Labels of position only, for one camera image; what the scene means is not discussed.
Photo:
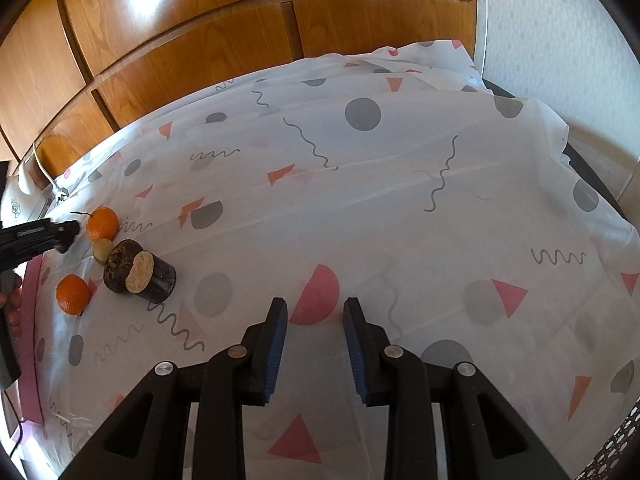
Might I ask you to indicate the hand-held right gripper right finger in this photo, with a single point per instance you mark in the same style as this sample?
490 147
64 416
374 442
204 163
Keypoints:
356 360

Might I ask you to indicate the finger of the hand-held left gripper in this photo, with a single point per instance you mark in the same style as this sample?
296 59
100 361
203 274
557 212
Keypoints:
35 237

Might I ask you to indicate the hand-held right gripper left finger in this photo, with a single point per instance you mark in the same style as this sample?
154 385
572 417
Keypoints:
277 355

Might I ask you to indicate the pink shallow tray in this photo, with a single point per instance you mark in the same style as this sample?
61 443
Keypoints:
31 360

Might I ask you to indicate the small yellow-green fruit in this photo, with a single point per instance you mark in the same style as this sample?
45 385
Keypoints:
101 250

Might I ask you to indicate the round orange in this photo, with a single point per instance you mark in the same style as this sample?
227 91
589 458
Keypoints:
72 294

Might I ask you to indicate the orange with long stem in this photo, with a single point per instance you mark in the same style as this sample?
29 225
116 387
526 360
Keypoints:
102 223

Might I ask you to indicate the dark cut cylinder piece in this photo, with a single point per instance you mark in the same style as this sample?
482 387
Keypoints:
160 280

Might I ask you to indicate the person's left hand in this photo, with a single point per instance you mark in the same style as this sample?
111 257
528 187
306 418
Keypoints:
11 292

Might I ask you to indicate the white patterned tablecloth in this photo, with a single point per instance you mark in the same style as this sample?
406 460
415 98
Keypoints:
400 185

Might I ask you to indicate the dark perforated panel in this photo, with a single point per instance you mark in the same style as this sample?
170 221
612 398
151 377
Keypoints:
617 452

